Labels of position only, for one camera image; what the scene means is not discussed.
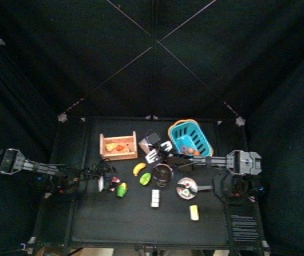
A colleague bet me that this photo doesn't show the red white toy food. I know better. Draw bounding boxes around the red white toy food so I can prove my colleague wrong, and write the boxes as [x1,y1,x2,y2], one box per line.
[108,176,122,192]

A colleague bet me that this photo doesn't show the yellow toy banana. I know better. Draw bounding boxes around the yellow toy banana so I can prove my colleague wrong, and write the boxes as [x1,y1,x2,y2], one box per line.
[132,161,148,177]

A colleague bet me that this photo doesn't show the green toy corn cob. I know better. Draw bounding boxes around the green toy corn cob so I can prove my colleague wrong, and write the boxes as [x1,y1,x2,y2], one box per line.
[116,181,129,199]

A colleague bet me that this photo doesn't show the wooden crate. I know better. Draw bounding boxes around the wooden crate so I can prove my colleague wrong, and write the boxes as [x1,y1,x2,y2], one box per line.
[98,130,140,162]

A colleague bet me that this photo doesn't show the dark round pot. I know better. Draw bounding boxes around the dark round pot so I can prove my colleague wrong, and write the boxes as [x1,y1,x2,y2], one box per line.
[150,162,174,189]

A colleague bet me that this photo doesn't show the green toy lime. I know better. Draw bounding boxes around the green toy lime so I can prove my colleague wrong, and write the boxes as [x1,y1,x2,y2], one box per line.
[138,171,153,187]

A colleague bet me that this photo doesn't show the blue plastic basket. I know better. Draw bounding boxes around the blue plastic basket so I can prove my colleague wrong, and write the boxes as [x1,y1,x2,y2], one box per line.
[166,118,214,158]

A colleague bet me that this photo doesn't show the grey toy frying pan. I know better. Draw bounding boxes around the grey toy frying pan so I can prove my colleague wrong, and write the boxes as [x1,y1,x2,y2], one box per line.
[174,176,214,201]

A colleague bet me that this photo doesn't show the white toy block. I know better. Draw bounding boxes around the white toy block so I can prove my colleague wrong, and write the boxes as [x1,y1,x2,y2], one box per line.
[149,188,161,209]

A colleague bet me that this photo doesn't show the yellow toy butter stick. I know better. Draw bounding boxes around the yellow toy butter stick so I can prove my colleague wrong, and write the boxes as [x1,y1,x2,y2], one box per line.
[188,204,201,222]

